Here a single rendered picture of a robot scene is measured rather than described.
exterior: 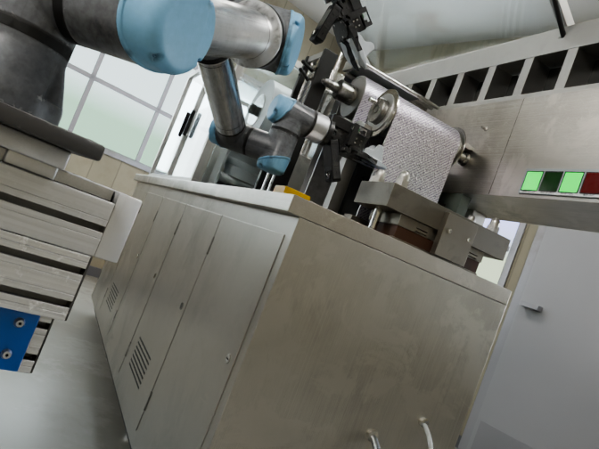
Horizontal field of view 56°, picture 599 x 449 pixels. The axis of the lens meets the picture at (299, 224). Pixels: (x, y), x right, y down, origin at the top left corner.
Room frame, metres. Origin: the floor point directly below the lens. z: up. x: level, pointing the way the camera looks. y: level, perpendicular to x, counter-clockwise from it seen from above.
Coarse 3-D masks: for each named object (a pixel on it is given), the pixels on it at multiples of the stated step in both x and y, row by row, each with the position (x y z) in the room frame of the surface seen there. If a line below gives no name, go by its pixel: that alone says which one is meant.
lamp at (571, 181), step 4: (564, 176) 1.33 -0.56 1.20; (568, 176) 1.32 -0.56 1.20; (572, 176) 1.31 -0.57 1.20; (576, 176) 1.30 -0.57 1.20; (580, 176) 1.29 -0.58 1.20; (564, 180) 1.33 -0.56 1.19; (568, 180) 1.32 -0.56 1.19; (572, 180) 1.31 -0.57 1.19; (576, 180) 1.30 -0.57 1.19; (580, 180) 1.29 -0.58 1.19; (564, 184) 1.33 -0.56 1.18; (568, 184) 1.32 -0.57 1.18; (572, 184) 1.31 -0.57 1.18; (576, 184) 1.30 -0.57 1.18; (560, 188) 1.33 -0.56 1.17; (564, 188) 1.32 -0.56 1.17; (568, 188) 1.31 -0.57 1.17; (572, 188) 1.30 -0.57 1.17; (576, 188) 1.29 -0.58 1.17
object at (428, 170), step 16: (384, 144) 1.51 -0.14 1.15; (400, 144) 1.53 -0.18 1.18; (416, 144) 1.55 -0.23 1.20; (384, 160) 1.52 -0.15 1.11; (400, 160) 1.54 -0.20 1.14; (416, 160) 1.56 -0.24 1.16; (432, 160) 1.58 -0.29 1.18; (448, 160) 1.60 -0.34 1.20; (416, 176) 1.57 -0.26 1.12; (432, 176) 1.59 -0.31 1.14; (416, 192) 1.57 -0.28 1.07; (432, 192) 1.59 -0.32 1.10
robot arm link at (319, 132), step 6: (318, 114) 1.40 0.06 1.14; (318, 120) 1.39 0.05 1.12; (324, 120) 1.40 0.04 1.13; (318, 126) 1.39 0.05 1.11; (324, 126) 1.40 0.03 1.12; (330, 126) 1.41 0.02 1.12; (312, 132) 1.40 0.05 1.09; (318, 132) 1.40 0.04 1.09; (324, 132) 1.40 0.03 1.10; (306, 138) 1.43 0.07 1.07; (312, 138) 1.41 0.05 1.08; (318, 138) 1.41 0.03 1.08
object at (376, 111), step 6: (378, 102) 1.55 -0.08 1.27; (384, 102) 1.53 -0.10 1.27; (372, 108) 1.58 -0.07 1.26; (378, 108) 1.55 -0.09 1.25; (384, 108) 1.52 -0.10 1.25; (372, 114) 1.56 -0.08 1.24; (378, 114) 1.53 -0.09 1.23; (384, 114) 1.53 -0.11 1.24; (372, 120) 1.55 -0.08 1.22; (378, 120) 1.54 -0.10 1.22
